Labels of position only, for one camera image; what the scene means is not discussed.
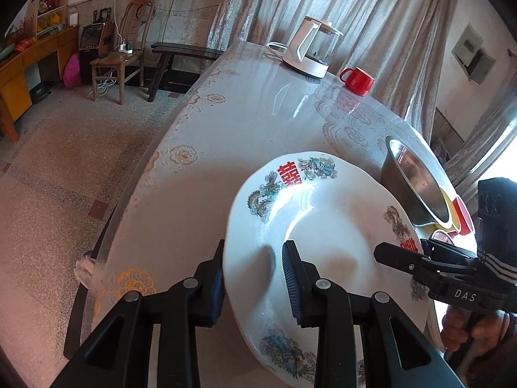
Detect wooden chair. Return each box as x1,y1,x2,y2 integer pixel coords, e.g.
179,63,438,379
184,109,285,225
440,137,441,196
89,0,156,106

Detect grey curtain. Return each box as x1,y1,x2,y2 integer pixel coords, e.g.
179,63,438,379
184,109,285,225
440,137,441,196
206,0,463,124
444,75,517,189

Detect red bowl with white inside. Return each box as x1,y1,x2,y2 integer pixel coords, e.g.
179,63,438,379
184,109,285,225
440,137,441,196
431,196,474,246

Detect wooden cabinet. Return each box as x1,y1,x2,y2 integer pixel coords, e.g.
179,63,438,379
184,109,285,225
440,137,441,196
0,24,79,144

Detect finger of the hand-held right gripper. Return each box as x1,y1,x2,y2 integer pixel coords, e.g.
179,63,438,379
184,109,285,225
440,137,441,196
420,238,479,261
374,242,436,280

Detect dark wooden bench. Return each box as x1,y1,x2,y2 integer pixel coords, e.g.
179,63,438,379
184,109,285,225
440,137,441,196
147,41,224,103

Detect red artificial flowers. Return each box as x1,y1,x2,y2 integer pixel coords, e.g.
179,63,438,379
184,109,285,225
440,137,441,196
4,16,30,48

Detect glass display case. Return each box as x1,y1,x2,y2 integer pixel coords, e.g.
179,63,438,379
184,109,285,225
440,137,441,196
36,6,67,39

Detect red mug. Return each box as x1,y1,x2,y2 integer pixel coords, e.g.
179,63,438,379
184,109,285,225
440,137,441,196
339,67,374,97

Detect white glass electric kettle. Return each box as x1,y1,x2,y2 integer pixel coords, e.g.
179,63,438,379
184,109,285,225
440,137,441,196
267,16,344,79

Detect yellow bowl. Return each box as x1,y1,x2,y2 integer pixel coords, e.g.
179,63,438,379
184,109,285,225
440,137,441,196
416,189,462,232

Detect black speaker box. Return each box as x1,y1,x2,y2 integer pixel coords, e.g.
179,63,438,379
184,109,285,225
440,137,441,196
79,22,114,83

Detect person's right hand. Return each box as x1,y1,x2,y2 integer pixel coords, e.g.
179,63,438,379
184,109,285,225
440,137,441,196
440,305,517,352

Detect floral lace tablecloth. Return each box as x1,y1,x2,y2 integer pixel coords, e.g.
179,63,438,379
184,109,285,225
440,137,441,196
65,40,457,388

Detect pink bag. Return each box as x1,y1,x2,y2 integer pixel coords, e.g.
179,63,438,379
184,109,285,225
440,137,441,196
62,52,81,89

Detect stainless steel bowl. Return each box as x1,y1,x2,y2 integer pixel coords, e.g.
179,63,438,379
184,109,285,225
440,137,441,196
380,135,451,227

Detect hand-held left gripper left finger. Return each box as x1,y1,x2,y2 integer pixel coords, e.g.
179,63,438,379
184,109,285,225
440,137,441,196
50,239,226,388

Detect white plate with dragon print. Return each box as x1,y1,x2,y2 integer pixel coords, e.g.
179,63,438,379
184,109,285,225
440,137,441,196
222,151,431,386

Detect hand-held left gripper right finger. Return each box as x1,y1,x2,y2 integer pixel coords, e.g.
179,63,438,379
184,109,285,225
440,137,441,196
281,240,465,388

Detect wall electrical box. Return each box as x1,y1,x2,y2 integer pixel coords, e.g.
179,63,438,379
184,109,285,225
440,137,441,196
451,24,497,86

